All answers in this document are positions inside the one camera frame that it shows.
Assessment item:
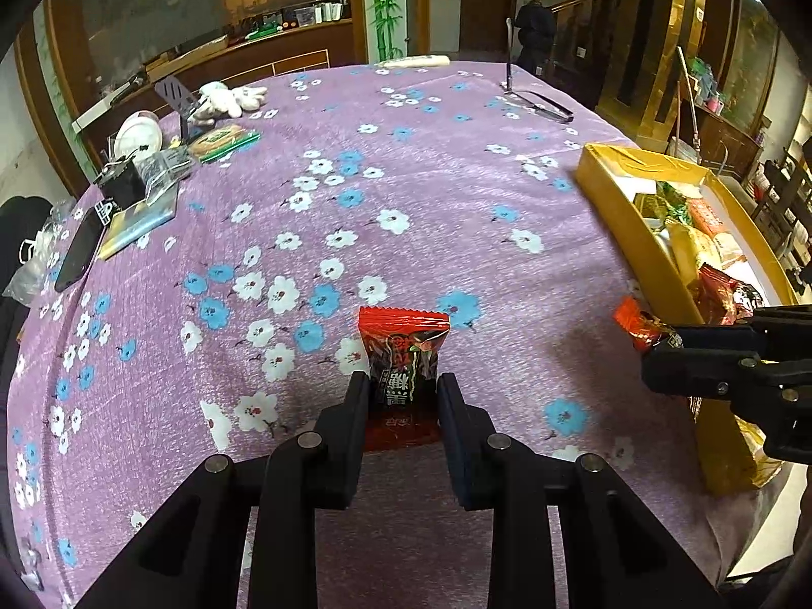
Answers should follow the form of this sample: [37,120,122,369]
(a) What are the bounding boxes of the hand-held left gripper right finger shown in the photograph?
[436,373,721,609]

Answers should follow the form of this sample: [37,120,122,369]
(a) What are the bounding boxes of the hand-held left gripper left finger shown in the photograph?
[76,371,372,609]

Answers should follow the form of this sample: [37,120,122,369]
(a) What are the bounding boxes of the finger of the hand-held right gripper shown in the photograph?
[750,306,812,332]
[640,323,812,465]

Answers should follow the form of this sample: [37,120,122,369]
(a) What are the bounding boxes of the red black candy packet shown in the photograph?
[732,279,765,324]
[357,306,451,453]

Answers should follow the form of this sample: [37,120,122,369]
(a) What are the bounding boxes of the red gold snack packet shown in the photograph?
[698,266,740,324]

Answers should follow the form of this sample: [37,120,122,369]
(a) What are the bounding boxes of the small red candy packet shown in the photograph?
[613,295,680,353]

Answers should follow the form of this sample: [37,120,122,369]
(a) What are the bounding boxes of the beige snack packet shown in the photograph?
[714,231,750,267]

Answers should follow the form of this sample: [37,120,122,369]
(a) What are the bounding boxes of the yellow biscuit packet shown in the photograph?
[666,222,724,293]

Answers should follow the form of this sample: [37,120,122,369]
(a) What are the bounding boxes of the orange-red snack packet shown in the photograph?
[688,199,727,235]

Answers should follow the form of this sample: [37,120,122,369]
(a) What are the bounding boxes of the green candy packet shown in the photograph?
[656,181,702,210]

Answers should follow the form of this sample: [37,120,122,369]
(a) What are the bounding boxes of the yellow cardboard box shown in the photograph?
[575,143,800,499]

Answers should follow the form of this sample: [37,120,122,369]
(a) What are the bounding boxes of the dark wooden chairs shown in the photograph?
[749,140,812,293]

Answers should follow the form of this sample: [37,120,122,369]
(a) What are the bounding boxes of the cluttered wooden shelf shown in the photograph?
[672,44,765,182]

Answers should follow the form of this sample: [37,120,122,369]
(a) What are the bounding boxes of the purple floral tablecloth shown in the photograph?
[6,60,784,609]

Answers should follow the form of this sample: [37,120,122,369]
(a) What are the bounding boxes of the yellow blue booklet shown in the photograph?
[100,190,179,261]

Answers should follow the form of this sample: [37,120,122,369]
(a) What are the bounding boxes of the gold pillar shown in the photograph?
[599,0,708,153]

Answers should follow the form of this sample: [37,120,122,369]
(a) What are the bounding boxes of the green biscuit packet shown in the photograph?
[188,125,262,162]

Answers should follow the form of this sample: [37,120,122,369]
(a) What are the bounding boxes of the clear plastic bag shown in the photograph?
[136,146,191,194]

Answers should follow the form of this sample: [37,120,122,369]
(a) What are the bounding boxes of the black smartphone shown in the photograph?
[54,199,115,294]

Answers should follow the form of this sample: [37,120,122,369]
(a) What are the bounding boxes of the small black box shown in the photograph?
[95,161,150,210]

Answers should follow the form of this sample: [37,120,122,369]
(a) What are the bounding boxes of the wooden stair railing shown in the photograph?
[552,0,626,109]

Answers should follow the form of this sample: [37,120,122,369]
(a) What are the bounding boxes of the white work gloves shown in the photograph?
[192,81,267,121]

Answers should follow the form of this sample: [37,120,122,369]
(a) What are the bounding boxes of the white plastic tub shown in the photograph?
[114,111,164,162]

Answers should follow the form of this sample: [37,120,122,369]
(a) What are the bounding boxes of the white plastic bag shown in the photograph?
[3,199,77,302]

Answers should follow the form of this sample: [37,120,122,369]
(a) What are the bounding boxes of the grey spatula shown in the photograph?
[154,75,202,141]

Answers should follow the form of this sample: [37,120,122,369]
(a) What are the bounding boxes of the thin metal stand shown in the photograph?
[501,17,576,124]

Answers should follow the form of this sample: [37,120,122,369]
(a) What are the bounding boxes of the wooden counter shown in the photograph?
[146,18,356,86]

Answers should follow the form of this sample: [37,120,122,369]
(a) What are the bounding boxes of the black chair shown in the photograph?
[0,196,55,344]

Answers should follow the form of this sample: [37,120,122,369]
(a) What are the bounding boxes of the wooden door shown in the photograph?
[460,0,521,55]

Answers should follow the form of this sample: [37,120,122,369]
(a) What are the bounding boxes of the glass partition window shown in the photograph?
[31,0,356,128]

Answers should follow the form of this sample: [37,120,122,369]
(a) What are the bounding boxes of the bamboo wall sticker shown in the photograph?
[364,0,410,64]

